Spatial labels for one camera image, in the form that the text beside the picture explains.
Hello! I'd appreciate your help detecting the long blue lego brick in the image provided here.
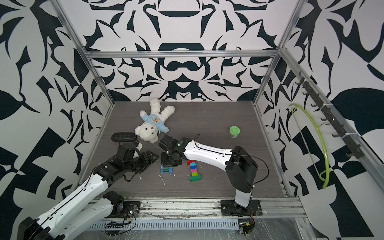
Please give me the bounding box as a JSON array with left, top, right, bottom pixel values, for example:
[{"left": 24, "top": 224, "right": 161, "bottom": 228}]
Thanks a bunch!
[{"left": 161, "top": 166, "right": 173, "bottom": 173}]

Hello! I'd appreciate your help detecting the green long lego plate brick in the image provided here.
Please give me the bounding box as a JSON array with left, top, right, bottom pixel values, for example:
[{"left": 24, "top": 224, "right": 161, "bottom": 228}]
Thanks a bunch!
[{"left": 190, "top": 175, "right": 202, "bottom": 182}]

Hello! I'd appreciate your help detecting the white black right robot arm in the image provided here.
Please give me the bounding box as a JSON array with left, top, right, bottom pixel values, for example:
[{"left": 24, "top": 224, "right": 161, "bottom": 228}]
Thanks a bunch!
[{"left": 158, "top": 134, "right": 267, "bottom": 210}]

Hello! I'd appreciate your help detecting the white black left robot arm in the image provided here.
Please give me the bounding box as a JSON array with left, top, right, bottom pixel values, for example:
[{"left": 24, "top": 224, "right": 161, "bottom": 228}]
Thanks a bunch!
[{"left": 17, "top": 142, "right": 159, "bottom": 240}]

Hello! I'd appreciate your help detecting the black remote control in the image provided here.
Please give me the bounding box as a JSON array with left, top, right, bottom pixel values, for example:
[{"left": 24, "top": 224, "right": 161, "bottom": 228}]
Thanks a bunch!
[{"left": 111, "top": 132, "right": 137, "bottom": 143}]

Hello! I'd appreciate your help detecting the white teddy bear blue shirt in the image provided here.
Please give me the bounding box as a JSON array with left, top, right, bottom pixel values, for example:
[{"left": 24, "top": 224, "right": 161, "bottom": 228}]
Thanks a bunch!
[{"left": 135, "top": 99, "right": 176, "bottom": 144}]

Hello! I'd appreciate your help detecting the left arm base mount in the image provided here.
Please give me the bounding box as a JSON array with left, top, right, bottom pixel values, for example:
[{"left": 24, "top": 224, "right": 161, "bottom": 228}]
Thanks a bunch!
[{"left": 103, "top": 191, "right": 141, "bottom": 218}]

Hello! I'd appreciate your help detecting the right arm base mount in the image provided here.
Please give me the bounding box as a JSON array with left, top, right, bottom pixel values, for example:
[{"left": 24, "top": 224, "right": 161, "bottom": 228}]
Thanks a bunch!
[{"left": 220, "top": 200, "right": 263, "bottom": 217}]

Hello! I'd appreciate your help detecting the black wall hook rack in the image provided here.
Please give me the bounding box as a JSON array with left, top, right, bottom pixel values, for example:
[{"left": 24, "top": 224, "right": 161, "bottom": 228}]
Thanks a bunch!
[{"left": 297, "top": 72, "right": 365, "bottom": 159}]

